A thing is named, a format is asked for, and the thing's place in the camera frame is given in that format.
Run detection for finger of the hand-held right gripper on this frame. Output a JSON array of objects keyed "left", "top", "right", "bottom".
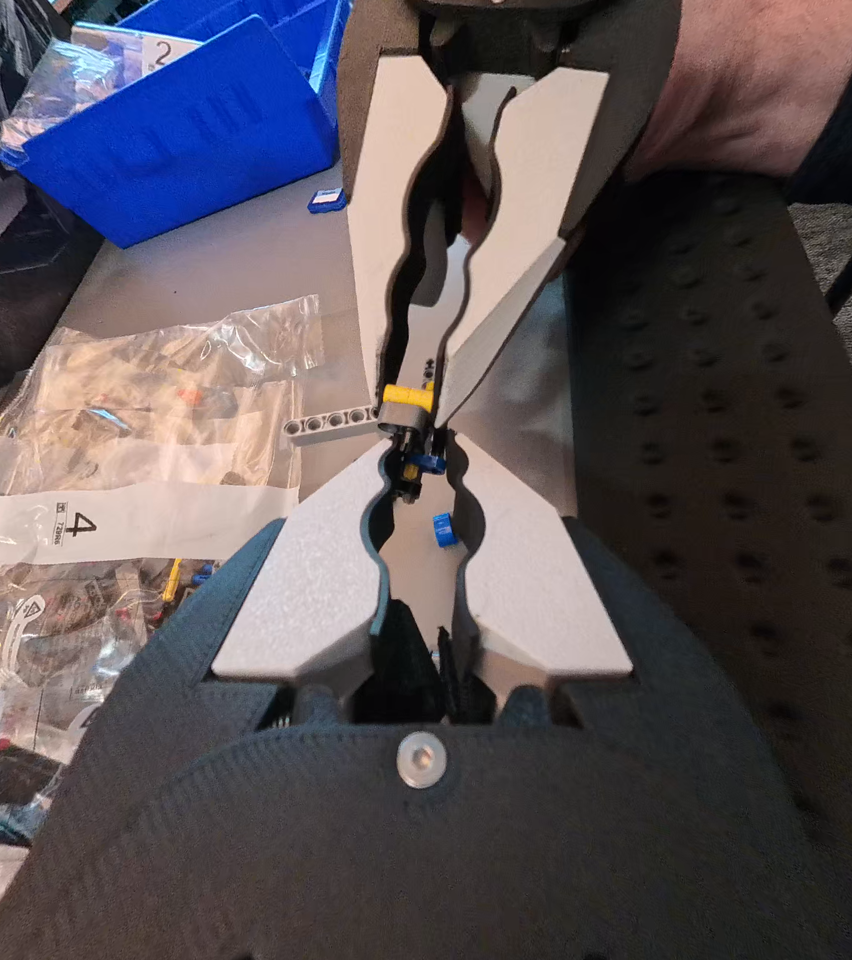
[
  {"left": 435, "top": 66, "right": 613, "bottom": 427},
  {"left": 349, "top": 54, "right": 453, "bottom": 399}
]

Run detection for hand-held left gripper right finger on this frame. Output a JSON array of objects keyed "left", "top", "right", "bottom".
[{"left": 444, "top": 431, "right": 635, "bottom": 723}]

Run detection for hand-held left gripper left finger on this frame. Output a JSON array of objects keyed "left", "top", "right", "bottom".
[{"left": 210, "top": 438, "right": 397, "bottom": 714}]

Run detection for light grey lego beam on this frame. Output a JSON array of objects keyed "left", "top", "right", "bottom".
[{"left": 283, "top": 407, "right": 385, "bottom": 449}]

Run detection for yellow and black lego assembly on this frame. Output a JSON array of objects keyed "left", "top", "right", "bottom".
[{"left": 377, "top": 381, "right": 448, "bottom": 504}]

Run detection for clear bags of LEGO parts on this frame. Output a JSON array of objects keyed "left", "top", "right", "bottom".
[{"left": 0, "top": 480, "right": 299, "bottom": 744}]

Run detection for tall clear lego bag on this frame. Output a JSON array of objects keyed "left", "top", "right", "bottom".
[{"left": 2, "top": 33, "right": 202, "bottom": 151}]

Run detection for person's right hand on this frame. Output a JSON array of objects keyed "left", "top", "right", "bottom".
[{"left": 624, "top": 0, "right": 852, "bottom": 181}]

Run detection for blue plastic bin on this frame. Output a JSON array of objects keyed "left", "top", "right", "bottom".
[{"left": 0, "top": 0, "right": 348, "bottom": 249}]

